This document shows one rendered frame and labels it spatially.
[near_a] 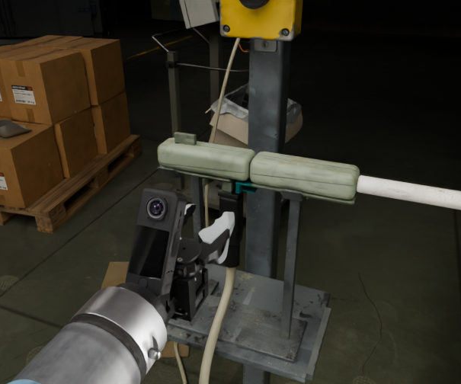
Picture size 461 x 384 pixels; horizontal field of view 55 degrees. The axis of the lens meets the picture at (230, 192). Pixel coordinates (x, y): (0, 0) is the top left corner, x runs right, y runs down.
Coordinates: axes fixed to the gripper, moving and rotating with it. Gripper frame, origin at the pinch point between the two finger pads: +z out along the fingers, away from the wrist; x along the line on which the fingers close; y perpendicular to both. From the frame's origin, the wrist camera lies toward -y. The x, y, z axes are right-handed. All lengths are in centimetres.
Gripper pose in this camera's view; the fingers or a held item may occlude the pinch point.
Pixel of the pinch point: (209, 209)
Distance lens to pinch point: 61.9
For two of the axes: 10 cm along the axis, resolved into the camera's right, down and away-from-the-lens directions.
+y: 0.0, 8.8, 4.8
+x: 9.3, 1.7, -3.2
